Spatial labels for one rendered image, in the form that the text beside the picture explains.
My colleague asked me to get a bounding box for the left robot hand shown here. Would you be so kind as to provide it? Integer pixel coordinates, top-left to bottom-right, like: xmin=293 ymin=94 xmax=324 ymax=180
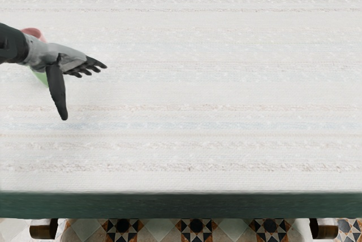
xmin=21 ymin=33 xmax=108 ymax=121

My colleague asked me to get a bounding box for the green cup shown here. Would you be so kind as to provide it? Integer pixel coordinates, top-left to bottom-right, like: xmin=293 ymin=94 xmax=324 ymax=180
xmin=28 ymin=66 xmax=50 ymax=88

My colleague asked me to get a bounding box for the pink cup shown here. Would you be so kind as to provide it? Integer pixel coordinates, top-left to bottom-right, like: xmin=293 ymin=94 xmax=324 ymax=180
xmin=20 ymin=28 xmax=48 ymax=44

